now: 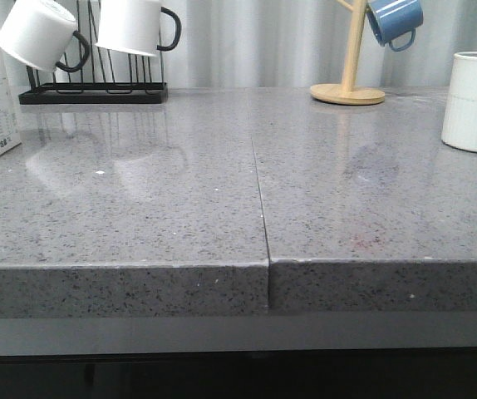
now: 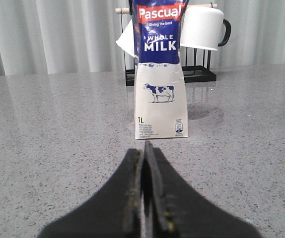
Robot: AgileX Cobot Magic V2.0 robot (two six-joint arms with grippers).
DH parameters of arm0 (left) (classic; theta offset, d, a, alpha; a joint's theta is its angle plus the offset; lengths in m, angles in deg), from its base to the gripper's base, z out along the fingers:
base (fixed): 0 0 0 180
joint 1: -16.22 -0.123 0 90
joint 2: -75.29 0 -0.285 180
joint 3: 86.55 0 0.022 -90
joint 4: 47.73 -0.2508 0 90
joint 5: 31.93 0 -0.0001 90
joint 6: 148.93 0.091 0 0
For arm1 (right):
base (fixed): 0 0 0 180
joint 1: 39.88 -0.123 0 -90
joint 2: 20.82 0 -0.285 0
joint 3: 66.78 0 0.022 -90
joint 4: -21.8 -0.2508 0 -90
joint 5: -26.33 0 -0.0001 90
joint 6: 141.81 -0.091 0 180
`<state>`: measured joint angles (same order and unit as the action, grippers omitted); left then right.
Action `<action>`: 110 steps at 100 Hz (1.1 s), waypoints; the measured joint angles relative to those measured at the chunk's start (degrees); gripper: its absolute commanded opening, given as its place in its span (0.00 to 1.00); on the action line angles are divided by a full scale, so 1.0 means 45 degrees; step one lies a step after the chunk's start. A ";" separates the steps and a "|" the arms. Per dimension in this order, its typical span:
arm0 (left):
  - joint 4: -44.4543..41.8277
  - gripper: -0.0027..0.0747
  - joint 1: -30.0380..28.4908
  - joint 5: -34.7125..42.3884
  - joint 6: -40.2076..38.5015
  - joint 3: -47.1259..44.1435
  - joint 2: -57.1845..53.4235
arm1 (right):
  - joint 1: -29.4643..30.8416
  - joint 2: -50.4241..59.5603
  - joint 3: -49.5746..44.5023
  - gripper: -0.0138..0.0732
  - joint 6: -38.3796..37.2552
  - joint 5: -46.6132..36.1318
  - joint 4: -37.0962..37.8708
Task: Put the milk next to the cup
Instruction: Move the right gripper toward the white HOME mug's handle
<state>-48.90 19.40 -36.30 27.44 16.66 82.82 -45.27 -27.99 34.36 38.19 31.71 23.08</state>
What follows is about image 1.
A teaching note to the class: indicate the white HOME ribbed cup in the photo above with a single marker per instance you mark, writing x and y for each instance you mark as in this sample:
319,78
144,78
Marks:
460,122

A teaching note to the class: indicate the wooden mug tree stand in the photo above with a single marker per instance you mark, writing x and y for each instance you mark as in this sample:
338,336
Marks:
347,93

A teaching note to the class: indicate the blue enamel mug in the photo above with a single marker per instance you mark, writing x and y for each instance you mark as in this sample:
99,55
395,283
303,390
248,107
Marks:
390,19

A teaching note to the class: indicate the black wire mug rack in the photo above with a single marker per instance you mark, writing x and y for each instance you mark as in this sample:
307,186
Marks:
108,77

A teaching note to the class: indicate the white mug black handle right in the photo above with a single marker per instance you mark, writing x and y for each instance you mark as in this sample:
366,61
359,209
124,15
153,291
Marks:
134,27

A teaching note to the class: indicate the white mug black handle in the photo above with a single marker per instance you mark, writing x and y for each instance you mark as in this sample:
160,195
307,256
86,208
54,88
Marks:
37,33
134,27

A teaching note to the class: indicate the white mug black handle left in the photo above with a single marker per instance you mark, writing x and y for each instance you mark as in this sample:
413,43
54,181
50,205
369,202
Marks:
37,33

